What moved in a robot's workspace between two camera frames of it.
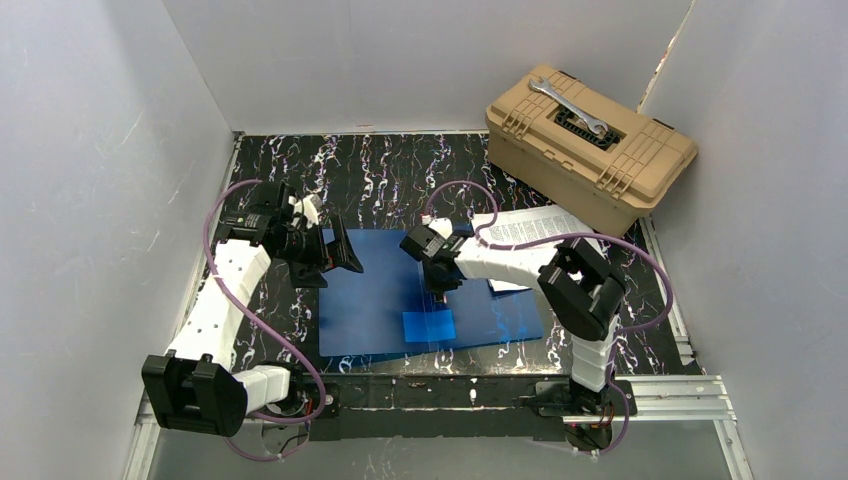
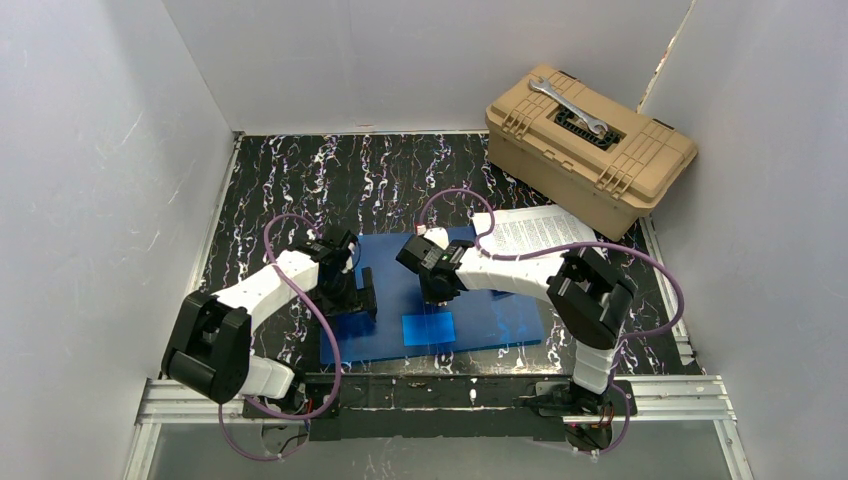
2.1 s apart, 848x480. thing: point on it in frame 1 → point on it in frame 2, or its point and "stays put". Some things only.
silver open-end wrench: x=544 y=86 stays put
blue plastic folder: x=391 y=306 stays put
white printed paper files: x=522 y=225 stays put
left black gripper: x=324 y=250 → x=354 y=302
